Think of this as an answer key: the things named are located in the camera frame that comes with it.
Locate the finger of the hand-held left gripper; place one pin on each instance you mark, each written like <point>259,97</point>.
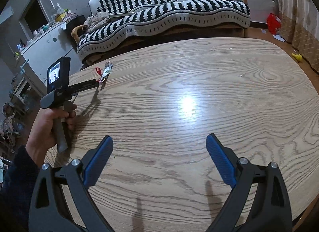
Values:
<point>84,86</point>

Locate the black side table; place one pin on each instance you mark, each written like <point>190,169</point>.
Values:
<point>74,21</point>

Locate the yellow box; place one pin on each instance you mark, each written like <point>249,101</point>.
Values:
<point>59,17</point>

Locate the red plastic bag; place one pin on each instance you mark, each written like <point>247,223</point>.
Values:
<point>273,23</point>

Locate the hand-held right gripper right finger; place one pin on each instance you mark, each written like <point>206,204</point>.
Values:
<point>221,158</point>

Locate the white paper scraps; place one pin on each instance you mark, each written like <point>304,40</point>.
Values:
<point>279,38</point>

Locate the wooden frame sofa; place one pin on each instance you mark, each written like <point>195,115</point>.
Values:
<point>219,32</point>

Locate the white low shelf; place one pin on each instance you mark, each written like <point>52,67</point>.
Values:
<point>21,87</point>

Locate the yellow toy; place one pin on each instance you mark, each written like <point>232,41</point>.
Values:
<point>297,57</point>

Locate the black white striped sofa cover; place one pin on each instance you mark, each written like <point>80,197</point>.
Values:
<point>174,10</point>

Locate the beige striped curtain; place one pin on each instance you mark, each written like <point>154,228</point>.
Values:
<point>299,10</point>

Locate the person's left forearm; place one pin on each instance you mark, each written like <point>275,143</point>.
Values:
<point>17,184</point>

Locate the white cabinet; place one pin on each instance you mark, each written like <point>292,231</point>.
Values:
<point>49,47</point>

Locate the person's left hand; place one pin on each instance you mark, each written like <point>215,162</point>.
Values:
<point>42,134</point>

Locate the dark door frame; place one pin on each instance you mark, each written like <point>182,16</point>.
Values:
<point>35,15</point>

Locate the small blue white figurine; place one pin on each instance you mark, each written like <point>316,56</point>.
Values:
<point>19,47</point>

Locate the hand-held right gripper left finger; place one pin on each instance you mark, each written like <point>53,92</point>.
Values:
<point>98,162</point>

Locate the group of small bottles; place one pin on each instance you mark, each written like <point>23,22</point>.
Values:
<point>43,28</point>

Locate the clear plastic bag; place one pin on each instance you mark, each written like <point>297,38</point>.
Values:
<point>58,10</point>

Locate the red green candy wrapper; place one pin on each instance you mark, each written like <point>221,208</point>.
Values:
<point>106,72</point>

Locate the beige clothes pile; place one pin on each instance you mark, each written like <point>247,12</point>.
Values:
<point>96,21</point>

